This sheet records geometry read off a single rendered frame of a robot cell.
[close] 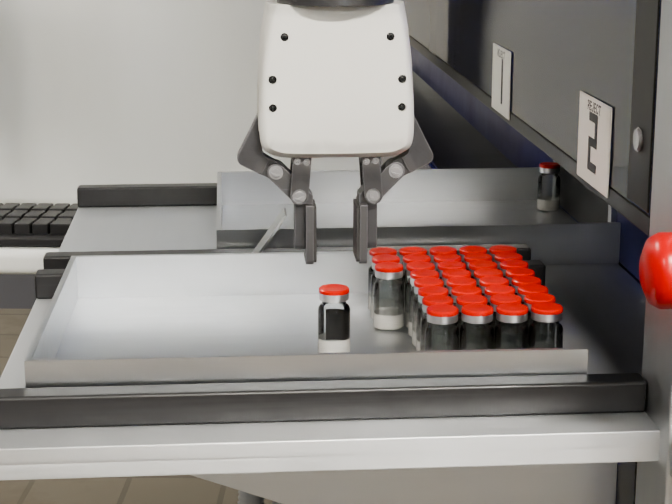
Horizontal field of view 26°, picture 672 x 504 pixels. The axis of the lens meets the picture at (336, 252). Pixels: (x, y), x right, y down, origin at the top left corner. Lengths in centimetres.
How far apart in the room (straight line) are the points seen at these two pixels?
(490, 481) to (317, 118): 26
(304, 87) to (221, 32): 86
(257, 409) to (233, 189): 62
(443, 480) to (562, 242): 35
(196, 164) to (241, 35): 17
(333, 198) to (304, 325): 43
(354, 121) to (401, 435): 21
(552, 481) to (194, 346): 26
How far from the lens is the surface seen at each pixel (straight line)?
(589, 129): 102
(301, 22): 92
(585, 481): 97
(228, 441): 84
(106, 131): 183
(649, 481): 91
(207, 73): 179
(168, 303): 112
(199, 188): 147
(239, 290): 113
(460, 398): 88
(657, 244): 76
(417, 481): 95
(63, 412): 87
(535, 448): 86
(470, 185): 148
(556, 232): 124
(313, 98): 93
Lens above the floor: 119
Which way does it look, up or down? 14 degrees down
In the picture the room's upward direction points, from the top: straight up
